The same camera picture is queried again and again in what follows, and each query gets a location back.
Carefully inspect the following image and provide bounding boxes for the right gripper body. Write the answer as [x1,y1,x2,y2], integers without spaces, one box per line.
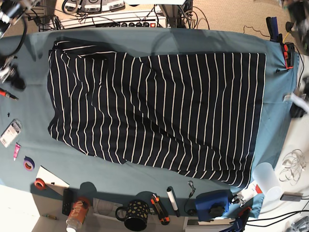
[0,64,17,82]

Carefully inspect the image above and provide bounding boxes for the navy white striped t-shirt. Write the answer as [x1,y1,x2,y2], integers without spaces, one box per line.
[47,41,267,189]

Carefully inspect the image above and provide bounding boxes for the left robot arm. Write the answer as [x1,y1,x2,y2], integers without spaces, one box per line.
[282,0,309,55]

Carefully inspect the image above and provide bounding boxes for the clear plastic screw box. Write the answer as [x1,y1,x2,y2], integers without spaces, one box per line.
[0,119,22,148]

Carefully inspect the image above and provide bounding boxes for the pink glue tube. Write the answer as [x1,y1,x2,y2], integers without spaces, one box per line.
[13,143,21,161]

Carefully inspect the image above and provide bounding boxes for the teal table cloth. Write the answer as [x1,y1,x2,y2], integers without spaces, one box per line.
[0,28,298,206]

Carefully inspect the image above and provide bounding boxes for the purple tape roll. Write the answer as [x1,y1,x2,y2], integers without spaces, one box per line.
[23,156,35,171]

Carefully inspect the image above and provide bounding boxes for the orange tape roll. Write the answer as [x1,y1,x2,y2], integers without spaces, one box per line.
[34,178,46,190]

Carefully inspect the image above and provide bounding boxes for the white paper sheet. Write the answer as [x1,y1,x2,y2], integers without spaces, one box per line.
[36,166,70,188]

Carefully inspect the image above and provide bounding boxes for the black remote control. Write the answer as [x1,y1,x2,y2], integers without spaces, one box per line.
[62,188,73,216]

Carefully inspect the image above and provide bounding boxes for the orange drink bottle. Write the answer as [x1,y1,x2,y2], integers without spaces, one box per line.
[66,197,91,232]

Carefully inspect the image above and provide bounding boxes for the white power strip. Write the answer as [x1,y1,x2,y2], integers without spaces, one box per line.
[60,10,168,29]

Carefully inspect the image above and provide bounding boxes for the black mug yellow pattern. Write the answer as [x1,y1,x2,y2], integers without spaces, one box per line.
[115,200,149,232]

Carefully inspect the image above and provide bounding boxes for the white black marker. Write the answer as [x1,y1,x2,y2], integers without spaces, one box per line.
[166,187,181,217]

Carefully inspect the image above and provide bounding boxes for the orange black utility knife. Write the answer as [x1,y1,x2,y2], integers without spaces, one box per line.
[151,193,170,226]

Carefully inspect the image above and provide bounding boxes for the blue clamp block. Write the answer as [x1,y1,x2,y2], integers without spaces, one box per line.
[195,190,230,221]

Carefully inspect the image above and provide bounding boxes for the white red card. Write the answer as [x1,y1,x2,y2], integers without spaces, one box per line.
[237,181,263,202]

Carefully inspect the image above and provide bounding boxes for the blue black clamp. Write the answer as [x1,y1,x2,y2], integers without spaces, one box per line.
[266,17,283,43]

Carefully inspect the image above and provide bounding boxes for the translucent plastic cup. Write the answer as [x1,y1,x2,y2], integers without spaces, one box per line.
[253,162,283,201]

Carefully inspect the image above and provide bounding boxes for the orange black table clamp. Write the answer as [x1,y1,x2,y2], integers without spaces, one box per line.
[283,42,295,69]

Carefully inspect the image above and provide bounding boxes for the grey small box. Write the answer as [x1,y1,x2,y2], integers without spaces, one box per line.
[280,192,303,202]

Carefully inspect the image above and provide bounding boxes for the orange handled screwdriver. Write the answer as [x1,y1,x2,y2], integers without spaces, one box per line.
[0,88,19,101]

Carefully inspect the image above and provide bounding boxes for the black lanyard with clip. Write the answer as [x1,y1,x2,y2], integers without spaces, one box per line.
[184,180,197,217]

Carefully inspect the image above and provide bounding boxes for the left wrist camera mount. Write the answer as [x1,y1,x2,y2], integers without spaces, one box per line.
[283,93,309,113]

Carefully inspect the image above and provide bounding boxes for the white cable bundle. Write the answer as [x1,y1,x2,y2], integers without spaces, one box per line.
[279,149,307,187]

